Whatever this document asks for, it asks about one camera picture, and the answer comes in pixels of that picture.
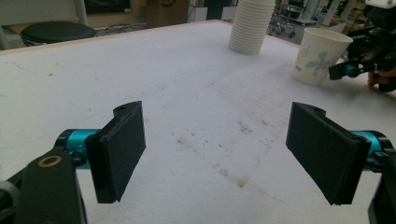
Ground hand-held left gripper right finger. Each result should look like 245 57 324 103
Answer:
285 102 390 206

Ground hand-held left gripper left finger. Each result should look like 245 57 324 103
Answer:
55 100 147 204

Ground floral paper cup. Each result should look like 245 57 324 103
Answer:
290 27 354 87

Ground stack of paper cups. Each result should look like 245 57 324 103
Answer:
228 0 276 56

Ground office chair caster base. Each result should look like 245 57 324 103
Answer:
269 13 297 39

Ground black round stool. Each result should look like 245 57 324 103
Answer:
20 21 97 48

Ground white metal stand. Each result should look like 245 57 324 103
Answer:
74 0 89 27

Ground brown cardboard box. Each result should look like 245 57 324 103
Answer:
145 0 191 29

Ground long black floor cables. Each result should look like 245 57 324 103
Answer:
94 21 148 37

